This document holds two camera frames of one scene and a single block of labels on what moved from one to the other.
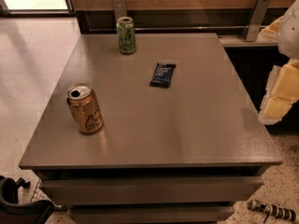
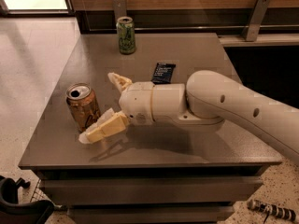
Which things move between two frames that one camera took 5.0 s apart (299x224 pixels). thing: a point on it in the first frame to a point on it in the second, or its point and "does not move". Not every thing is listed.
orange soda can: [85, 108] does not move
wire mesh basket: [38, 193] does not move
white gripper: [290, 32] to [136, 102]
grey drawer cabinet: [186, 154] does not move
